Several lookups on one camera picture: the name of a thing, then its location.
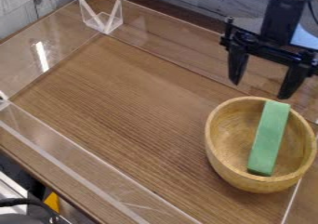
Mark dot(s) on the black device with yellow label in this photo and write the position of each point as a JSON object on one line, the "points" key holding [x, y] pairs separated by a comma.
{"points": [[49, 205]]}

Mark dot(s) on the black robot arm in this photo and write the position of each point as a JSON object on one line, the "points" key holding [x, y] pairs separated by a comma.
{"points": [[252, 24]]}

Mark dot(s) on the green rectangular block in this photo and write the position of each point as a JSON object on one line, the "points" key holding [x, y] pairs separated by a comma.
{"points": [[270, 132]]}

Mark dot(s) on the clear acrylic front wall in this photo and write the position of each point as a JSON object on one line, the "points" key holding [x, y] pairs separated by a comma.
{"points": [[92, 185]]}

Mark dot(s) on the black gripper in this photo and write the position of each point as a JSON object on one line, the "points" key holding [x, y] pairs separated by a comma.
{"points": [[272, 43]]}

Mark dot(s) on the clear acrylic corner bracket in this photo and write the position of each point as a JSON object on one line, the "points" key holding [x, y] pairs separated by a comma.
{"points": [[103, 22]]}

